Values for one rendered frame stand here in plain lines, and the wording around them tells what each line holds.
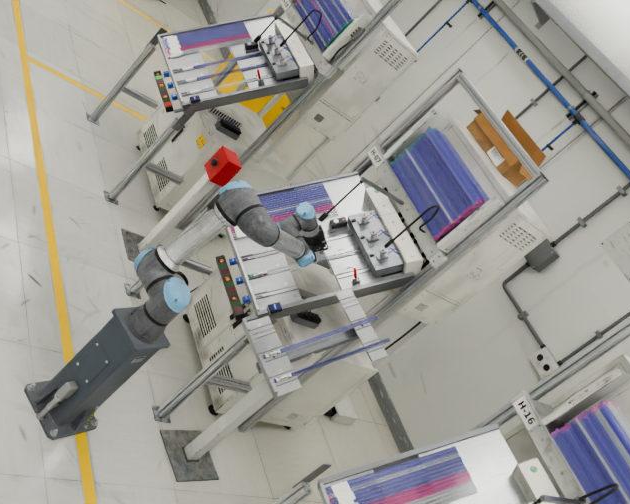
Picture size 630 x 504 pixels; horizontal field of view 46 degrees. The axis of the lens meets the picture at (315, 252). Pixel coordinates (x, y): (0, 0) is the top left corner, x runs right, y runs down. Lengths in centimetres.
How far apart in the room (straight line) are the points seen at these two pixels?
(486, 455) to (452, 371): 196
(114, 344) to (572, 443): 165
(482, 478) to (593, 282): 197
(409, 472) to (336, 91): 235
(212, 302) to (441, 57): 284
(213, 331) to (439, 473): 149
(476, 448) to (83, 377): 148
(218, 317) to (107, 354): 104
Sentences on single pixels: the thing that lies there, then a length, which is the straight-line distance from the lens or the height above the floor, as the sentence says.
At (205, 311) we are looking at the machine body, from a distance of 384.
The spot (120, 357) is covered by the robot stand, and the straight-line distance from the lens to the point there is 279.
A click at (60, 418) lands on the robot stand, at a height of 6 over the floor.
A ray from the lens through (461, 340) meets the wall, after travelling 477.
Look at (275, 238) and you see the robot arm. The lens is 263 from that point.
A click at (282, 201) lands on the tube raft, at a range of 349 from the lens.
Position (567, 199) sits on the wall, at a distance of 472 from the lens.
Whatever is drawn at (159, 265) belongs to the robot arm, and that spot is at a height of 78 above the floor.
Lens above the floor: 218
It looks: 22 degrees down
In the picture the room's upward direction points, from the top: 48 degrees clockwise
